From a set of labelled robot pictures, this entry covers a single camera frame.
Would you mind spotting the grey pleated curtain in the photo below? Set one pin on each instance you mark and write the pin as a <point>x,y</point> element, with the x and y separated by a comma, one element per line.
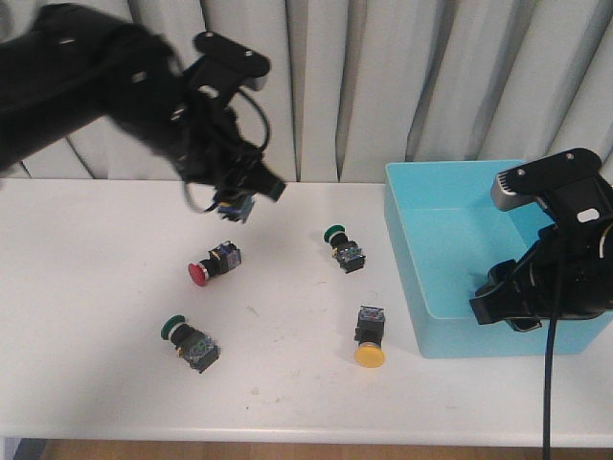
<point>356,85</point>

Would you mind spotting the red button left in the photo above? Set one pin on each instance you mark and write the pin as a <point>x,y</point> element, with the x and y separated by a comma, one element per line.
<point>223,258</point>

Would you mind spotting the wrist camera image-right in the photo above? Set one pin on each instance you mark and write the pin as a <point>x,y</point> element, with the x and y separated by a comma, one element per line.
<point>522,184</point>

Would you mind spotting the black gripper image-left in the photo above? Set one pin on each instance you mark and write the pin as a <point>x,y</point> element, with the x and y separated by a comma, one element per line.
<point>216,154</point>

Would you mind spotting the green button lower left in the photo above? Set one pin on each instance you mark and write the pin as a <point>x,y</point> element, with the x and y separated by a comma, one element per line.
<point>195,347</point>

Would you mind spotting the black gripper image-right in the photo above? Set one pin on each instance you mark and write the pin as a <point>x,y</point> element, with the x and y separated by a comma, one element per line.
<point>582,232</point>

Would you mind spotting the green button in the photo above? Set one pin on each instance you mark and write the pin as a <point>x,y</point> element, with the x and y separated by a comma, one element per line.
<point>195,347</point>
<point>346,252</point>

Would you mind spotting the green button upper right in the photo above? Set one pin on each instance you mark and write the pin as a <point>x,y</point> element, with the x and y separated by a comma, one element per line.
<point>346,252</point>

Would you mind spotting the black cable image-left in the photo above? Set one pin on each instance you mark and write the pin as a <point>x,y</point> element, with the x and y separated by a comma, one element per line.
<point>252,126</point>

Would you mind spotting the black cable image-right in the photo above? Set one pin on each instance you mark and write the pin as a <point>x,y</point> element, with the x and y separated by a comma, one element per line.
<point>546,451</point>

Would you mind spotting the blue plastic box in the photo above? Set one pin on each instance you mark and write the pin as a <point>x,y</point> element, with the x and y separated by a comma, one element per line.
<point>447,234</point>

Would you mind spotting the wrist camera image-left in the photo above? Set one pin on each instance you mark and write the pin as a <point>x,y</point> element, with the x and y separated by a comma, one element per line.
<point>252,66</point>

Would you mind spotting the yellow button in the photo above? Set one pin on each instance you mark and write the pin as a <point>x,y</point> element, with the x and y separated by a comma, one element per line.
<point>368,335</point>
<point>235,207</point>

